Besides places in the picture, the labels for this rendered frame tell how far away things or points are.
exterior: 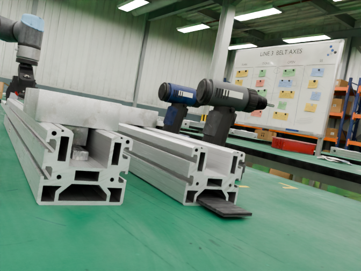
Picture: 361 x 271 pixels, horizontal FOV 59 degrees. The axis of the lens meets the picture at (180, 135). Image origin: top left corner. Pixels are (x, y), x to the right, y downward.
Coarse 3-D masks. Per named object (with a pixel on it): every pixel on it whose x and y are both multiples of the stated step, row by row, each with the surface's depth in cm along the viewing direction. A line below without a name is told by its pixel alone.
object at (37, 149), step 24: (24, 120) 63; (24, 144) 55; (48, 144) 39; (96, 144) 43; (120, 144) 39; (24, 168) 46; (48, 168) 37; (72, 168) 36; (96, 168) 37; (120, 168) 39; (48, 192) 38; (72, 192) 40; (96, 192) 42; (120, 192) 40
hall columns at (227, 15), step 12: (228, 0) 905; (228, 12) 885; (228, 24) 891; (216, 36) 908; (228, 36) 897; (216, 48) 913; (216, 60) 917; (216, 72) 892; (204, 108) 920; (204, 120) 908
